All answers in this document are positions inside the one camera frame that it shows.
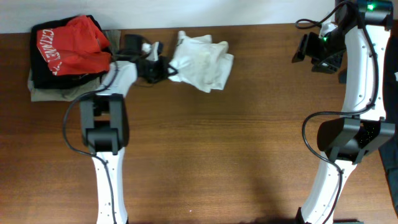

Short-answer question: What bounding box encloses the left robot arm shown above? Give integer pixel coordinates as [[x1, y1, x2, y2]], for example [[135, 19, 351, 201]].
[[80, 60, 178, 224]]

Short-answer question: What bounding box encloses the red folded shirt white lettering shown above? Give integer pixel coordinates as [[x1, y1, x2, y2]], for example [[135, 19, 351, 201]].
[[36, 15, 111, 76]]

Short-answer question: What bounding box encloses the black garment at right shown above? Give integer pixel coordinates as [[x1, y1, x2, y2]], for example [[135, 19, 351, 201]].
[[338, 29, 398, 215]]

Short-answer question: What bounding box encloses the white t-shirt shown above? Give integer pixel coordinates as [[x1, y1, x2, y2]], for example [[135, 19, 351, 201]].
[[169, 30, 234, 93]]

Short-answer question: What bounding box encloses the khaki folded garment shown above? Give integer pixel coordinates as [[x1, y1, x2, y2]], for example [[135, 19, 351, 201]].
[[27, 30, 121, 102]]

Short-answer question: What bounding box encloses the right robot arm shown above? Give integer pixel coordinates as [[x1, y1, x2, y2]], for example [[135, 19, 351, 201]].
[[292, 1, 395, 223]]

